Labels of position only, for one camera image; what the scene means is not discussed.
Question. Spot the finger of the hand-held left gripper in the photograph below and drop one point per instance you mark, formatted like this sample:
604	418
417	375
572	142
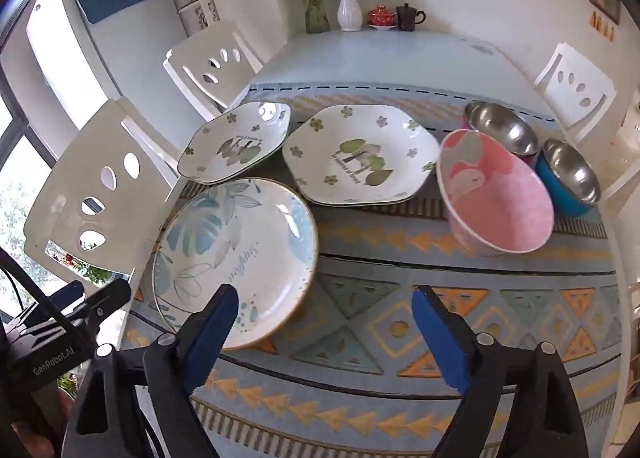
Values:
107	302
67	295

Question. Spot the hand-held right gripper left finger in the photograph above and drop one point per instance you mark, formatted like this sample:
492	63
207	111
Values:
216	330

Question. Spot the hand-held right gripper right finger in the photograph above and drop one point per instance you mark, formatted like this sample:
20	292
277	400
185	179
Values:
440	338

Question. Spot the round blue leaf plate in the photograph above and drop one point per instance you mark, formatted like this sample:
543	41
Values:
240	248

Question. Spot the pink cartoon bowl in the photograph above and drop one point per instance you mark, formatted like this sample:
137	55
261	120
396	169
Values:
495	203

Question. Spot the white hexagonal floral plate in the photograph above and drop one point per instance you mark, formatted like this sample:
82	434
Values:
350	152
235	142

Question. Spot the blue steel bowl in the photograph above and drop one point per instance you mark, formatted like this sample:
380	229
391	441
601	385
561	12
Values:
570	172

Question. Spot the red steel bowl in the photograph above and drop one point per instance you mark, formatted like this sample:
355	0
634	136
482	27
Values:
500	125

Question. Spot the blue patterned table mat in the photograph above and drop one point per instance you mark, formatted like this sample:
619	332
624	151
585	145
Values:
350	263

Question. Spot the white shelf rack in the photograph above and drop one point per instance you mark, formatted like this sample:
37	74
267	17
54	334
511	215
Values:
200	2

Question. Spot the dark teapot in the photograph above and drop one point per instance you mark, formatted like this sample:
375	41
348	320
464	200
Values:
407	17

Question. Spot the red teacup with saucer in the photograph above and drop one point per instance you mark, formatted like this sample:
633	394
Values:
382	17

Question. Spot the black window frame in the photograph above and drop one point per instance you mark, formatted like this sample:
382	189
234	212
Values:
15	125

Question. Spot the orange wall decorations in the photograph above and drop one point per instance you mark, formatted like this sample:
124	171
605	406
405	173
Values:
604	27

